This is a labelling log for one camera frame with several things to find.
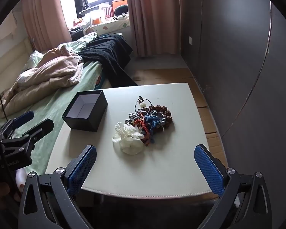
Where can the pale cloth on wall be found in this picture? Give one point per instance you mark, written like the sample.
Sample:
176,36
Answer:
7,28

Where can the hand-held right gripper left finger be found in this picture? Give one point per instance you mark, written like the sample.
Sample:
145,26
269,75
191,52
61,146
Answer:
82,169

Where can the green bed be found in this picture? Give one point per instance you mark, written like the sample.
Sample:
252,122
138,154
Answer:
62,93

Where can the beige padded headboard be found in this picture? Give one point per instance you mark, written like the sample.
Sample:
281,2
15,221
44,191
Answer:
9,59

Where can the white wall switch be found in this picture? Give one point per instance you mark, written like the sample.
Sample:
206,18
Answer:
191,40

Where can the white fabric flower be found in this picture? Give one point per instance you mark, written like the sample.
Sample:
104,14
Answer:
131,145

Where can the pink curtain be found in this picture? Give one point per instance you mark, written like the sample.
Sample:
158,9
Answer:
45,12
152,16

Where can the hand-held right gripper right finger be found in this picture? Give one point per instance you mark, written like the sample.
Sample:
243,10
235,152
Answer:
208,169

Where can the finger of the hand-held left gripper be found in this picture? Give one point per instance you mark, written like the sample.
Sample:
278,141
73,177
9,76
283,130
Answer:
23,117
41,127

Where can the green pillow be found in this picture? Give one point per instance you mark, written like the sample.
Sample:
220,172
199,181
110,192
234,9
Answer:
35,58

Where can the black cardboard box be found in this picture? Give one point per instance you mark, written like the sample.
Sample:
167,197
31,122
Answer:
85,124

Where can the black knitted blanket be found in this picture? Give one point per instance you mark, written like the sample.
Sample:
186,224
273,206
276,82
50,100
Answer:
104,52

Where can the black round cushion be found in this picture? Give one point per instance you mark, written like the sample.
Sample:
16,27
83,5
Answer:
120,9

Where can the brown cardboard floor sheet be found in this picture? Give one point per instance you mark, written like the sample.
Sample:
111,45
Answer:
162,76

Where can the dark grey wardrobe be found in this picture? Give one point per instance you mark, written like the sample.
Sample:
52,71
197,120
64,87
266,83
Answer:
228,52

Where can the beige fleece blanket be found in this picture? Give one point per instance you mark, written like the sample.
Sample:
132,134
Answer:
50,71

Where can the leaf print sill cloth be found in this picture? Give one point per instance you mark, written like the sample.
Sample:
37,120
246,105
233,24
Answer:
114,24

